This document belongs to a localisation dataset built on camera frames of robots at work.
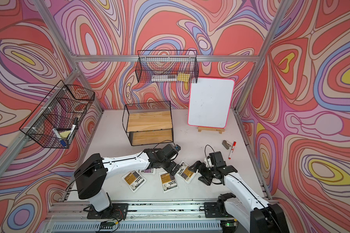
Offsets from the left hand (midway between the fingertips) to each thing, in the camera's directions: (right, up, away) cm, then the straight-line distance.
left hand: (175, 165), depth 84 cm
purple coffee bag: (-16, -4, +2) cm, 17 cm away
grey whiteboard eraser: (+34, +10, +13) cm, 38 cm away
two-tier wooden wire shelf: (-17, +25, +7) cm, 31 cm away
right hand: (+11, -6, -3) cm, 13 cm away
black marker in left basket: (-49, +24, -15) cm, 56 cm away
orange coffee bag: (-23, -8, -2) cm, 24 cm away
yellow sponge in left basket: (-56, +19, -12) cm, 60 cm away
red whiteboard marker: (+38, +7, +11) cm, 40 cm away
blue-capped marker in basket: (-57, +18, -14) cm, 61 cm away
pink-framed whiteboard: (+23, +39, +10) cm, 46 cm away
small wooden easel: (+24, +21, +17) cm, 36 cm away
